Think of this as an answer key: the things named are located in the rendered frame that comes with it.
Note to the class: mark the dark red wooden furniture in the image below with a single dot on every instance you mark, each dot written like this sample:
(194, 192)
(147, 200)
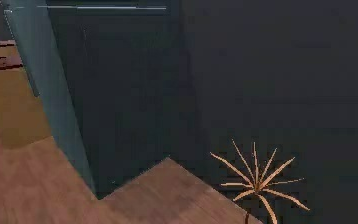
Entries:
(2, 62)

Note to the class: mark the dark open room door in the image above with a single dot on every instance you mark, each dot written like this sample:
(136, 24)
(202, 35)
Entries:
(120, 93)

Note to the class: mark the tan spiky house plant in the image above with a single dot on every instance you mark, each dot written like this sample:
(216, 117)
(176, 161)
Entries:
(256, 186)

